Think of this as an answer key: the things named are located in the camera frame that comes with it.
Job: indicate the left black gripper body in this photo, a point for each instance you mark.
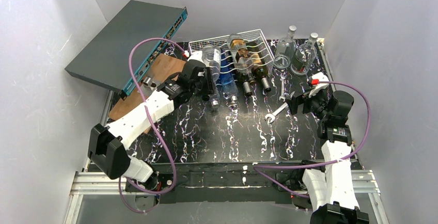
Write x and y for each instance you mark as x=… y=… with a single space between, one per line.
x=208 y=82

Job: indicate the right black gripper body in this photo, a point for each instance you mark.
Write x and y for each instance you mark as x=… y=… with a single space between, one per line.
x=298 y=102

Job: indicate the metal plate with cylinder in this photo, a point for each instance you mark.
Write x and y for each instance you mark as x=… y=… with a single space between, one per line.
x=148 y=85

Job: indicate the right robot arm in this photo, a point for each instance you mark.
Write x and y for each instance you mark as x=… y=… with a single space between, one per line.
x=330 y=187

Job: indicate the clear bottle green label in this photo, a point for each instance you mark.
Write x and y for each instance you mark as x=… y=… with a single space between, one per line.
x=285 y=49

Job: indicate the grey network switch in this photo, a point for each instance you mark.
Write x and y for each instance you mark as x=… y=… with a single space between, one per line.
x=123 y=51

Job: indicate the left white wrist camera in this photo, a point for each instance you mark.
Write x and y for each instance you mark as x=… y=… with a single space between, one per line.
x=195 y=56

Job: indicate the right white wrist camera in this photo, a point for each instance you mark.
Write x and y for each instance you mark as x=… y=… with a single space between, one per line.
x=317 y=82

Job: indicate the blue bottle left bottom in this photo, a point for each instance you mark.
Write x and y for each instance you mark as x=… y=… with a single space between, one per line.
x=214 y=99

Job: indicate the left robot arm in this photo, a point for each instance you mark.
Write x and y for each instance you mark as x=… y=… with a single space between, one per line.
x=108 y=144

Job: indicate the wooden board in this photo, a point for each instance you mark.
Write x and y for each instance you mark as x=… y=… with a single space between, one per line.
x=163 y=66

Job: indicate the white wire wine rack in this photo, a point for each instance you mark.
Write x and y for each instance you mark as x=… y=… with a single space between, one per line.
x=255 y=42

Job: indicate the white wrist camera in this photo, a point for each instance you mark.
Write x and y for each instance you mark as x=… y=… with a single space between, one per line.
x=317 y=82
x=195 y=56

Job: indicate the dark wine bottle right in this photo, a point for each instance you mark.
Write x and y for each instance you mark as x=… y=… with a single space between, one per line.
x=260 y=72

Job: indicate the aluminium frame rail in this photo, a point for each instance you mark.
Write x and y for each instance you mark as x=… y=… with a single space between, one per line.
x=214 y=152

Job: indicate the amber labelled bottle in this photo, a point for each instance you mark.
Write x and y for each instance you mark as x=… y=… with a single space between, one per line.
x=242 y=58

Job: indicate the dark wine bottle left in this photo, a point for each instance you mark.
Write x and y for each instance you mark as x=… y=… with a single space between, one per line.
x=245 y=84

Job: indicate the dark wine bottle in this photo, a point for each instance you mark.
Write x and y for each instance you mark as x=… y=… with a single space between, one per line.
x=260 y=72
x=245 y=84

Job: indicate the blue bottle right bottom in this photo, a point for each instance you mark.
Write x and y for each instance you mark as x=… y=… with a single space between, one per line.
x=229 y=88

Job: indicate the small silver wrench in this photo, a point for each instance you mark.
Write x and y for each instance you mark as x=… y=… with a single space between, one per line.
x=282 y=93

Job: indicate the clear bottle blue label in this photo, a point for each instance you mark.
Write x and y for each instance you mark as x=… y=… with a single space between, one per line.
x=211 y=56

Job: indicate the large silver wrench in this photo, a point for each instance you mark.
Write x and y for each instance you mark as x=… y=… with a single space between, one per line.
x=271 y=117

